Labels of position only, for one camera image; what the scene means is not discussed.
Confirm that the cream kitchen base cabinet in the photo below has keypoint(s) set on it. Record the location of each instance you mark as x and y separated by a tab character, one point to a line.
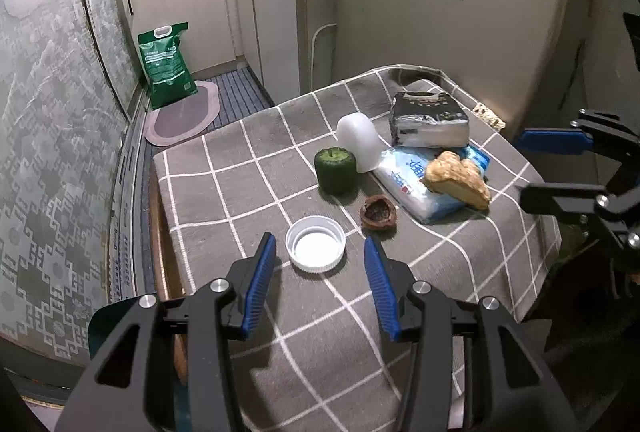
175	2

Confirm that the translucent white plastic cup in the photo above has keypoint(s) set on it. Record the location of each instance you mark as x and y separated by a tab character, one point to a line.
357	137

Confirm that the cream tall side cabinet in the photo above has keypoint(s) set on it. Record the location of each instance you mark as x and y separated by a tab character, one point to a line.
280	12

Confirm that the blue and white tissue packet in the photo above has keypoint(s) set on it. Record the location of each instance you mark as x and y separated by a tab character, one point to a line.
405	184

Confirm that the green rice bag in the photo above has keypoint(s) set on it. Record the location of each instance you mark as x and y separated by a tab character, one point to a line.
167	67

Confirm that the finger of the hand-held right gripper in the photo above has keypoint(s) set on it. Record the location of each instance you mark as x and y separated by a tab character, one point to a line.
555	202
550	141

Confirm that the speckled beige block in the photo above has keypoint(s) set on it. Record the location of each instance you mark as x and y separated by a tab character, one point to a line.
490	116

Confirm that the green bell pepper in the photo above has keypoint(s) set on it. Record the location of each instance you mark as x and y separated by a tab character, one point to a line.
335	173

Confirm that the striped blue floor mat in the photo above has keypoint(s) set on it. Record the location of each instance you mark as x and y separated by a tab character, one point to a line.
240	92

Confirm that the metal door track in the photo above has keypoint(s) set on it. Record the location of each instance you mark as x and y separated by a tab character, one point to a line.
130	212

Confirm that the white plastic jar lid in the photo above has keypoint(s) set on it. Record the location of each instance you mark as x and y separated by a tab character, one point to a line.
315	246

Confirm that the grey checked tablecloth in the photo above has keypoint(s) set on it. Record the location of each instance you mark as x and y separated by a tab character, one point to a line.
240	182

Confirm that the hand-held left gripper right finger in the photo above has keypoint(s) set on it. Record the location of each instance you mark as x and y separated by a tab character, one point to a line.
380	292

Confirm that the white refrigerator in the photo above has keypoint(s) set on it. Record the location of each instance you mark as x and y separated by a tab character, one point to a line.
425	12

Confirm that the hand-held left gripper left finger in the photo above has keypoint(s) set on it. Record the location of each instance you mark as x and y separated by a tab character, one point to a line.
260	284

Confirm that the brown walnut shell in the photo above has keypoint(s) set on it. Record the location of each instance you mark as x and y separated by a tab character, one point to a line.
378	213

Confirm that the silver and black packet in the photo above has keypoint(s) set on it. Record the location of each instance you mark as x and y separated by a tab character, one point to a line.
430	125

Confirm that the brown bread piece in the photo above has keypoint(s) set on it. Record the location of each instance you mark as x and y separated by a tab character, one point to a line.
460	182

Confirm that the oval purple floor mat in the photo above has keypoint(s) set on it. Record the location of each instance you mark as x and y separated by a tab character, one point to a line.
182	117

